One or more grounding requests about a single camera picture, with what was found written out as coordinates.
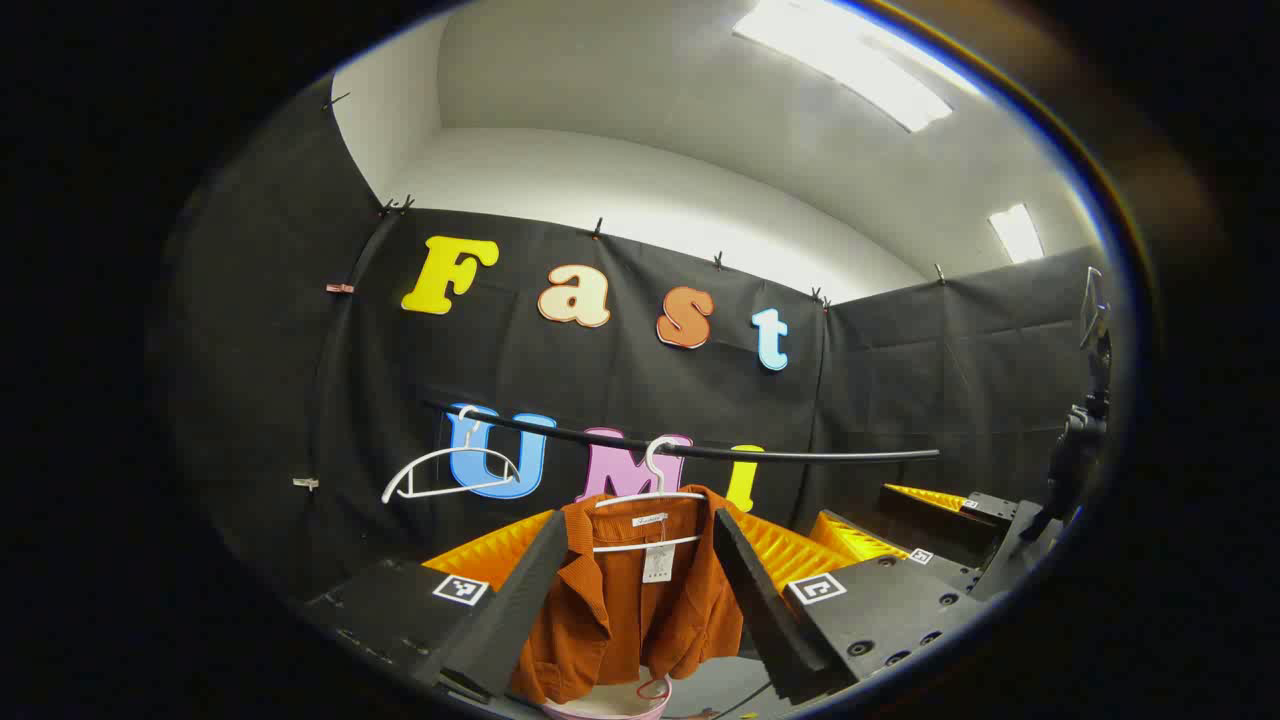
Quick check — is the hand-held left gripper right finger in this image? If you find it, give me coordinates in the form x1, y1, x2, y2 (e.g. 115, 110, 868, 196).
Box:
712, 506, 983, 704

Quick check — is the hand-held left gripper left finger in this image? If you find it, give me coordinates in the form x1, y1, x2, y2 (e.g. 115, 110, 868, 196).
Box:
300, 508, 571, 703

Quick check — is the orange corduroy jacket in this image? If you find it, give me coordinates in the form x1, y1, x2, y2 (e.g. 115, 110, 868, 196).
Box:
510, 485, 746, 706

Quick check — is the white laundry hamper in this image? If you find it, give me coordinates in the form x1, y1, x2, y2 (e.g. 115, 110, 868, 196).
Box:
540, 668, 673, 720

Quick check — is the black clothes rack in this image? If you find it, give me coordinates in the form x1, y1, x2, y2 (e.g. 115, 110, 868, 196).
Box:
418, 398, 941, 463

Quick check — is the white hanger with long hook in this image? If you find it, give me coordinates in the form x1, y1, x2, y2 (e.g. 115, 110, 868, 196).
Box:
592, 435, 709, 554

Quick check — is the white plastic hanger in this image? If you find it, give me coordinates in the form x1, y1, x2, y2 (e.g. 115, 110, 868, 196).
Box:
382, 405, 521, 504

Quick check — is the small ceiling light panel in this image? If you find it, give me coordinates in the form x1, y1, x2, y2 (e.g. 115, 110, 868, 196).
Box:
988, 204, 1046, 265

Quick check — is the black backdrop cloth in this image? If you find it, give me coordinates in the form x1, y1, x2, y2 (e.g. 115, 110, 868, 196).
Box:
150, 75, 1111, 601

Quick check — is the row of small black clips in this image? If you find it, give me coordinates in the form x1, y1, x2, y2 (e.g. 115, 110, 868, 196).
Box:
322, 90, 949, 311

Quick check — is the large ceiling light panel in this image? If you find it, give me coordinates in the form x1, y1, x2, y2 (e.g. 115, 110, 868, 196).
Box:
733, 0, 986, 134

